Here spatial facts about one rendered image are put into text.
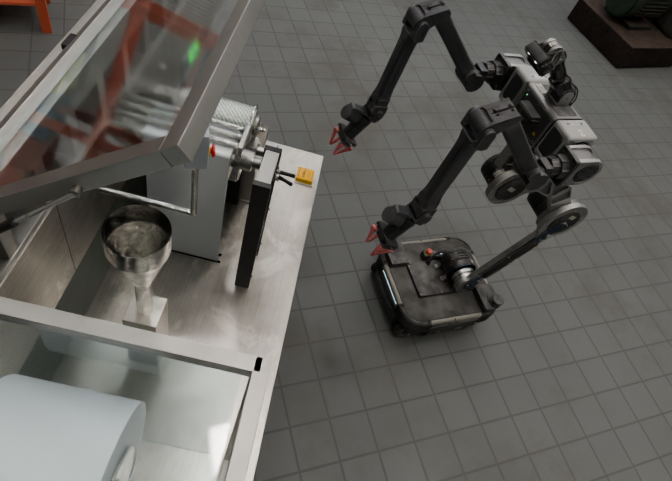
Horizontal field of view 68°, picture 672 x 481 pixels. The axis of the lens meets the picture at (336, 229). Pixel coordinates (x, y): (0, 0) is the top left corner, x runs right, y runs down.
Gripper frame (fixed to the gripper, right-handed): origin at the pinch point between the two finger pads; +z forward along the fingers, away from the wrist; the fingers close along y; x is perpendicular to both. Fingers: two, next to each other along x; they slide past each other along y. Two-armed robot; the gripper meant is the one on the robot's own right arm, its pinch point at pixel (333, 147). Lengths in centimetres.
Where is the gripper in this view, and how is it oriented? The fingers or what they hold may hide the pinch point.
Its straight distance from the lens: 209.6
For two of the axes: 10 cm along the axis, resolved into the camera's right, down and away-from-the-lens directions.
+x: 6.9, 2.2, 6.9
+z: -6.7, 5.5, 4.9
